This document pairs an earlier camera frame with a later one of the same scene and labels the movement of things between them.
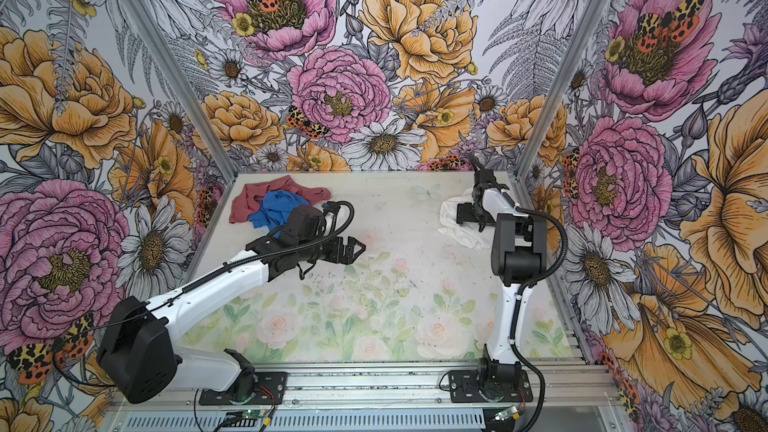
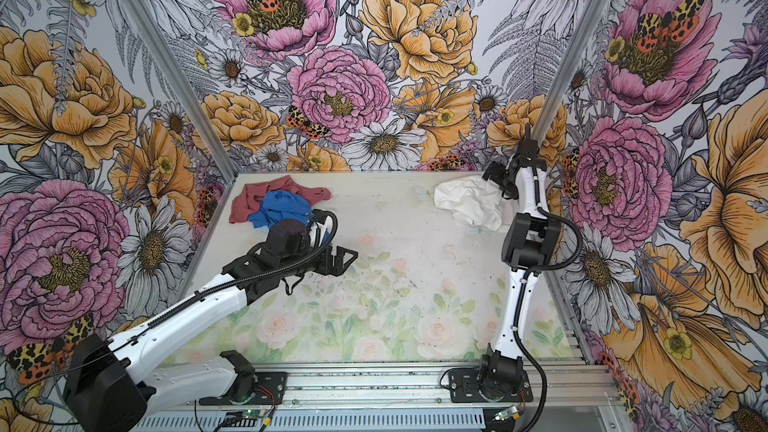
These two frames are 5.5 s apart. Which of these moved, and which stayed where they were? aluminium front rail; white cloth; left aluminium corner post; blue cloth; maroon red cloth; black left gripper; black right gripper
Moved: white cloth; black right gripper; black left gripper
Stayed: aluminium front rail; maroon red cloth; left aluminium corner post; blue cloth
